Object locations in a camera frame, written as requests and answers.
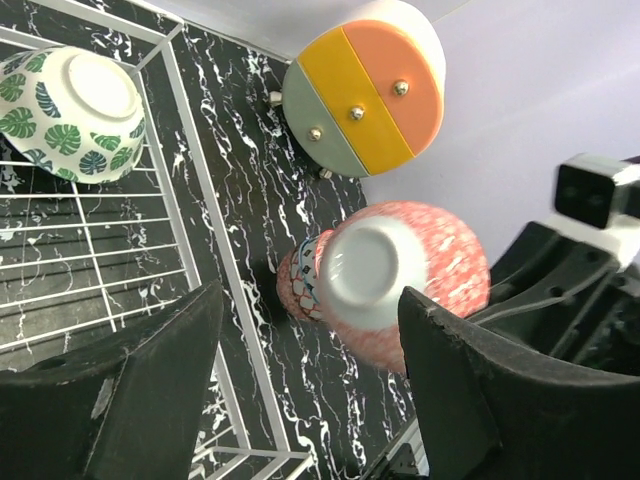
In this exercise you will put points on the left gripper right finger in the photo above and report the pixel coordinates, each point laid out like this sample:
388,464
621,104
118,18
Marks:
458,430

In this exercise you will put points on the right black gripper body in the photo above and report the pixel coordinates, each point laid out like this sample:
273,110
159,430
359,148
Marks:
565,299

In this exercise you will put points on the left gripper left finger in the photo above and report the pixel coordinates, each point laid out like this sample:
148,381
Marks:
152,422

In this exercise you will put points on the pink patterned bowl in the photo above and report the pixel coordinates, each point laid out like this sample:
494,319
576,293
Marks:
371,257

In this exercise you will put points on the red lattice white bowl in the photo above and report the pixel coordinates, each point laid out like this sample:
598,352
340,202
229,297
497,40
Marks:
292,294

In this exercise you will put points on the round pastel drawer cabinet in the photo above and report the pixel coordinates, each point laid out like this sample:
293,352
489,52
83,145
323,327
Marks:
367,96

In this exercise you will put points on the green spotted white bowl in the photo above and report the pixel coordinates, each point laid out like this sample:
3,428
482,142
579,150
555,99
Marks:
74,113

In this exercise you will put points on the aluminium frame rail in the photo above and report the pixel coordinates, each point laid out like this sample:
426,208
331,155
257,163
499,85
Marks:
403,458

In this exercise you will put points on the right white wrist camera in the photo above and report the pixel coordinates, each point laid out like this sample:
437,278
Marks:
596,201

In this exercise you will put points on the white wire dish rack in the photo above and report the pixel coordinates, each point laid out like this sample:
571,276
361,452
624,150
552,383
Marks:
79,262

